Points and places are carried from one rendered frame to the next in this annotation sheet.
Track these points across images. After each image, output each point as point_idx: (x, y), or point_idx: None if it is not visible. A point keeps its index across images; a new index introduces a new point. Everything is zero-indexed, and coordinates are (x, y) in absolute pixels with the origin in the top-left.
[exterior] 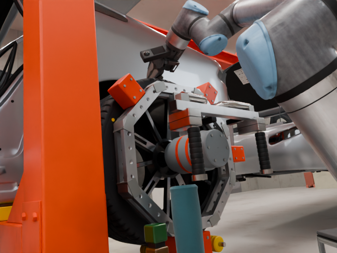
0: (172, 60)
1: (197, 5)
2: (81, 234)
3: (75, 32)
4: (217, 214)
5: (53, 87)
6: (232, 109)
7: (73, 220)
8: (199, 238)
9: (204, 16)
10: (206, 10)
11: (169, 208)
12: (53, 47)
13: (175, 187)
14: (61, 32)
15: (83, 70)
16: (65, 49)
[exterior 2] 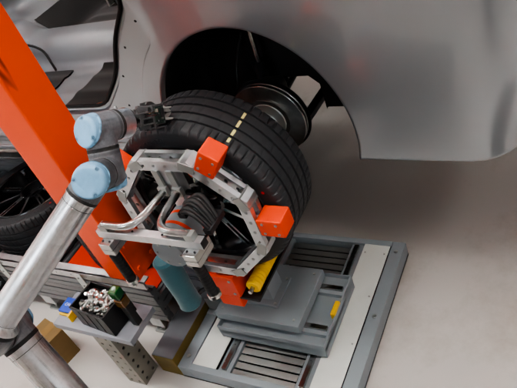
0: (146, 128)
1: (80, 136)
2: (111, 259)
3: (38, 155)
4: (241, 270)
5: (51, 191)
6: (157, 239)
7: (102, 252)
8: (175, 295)
9: (89, 151)
10: (89, 142)
11: (218, 236)
12: (35, 168)
13: (153, 260)
14: (31, 158)
15: (58, 179)
16: (41, 168)
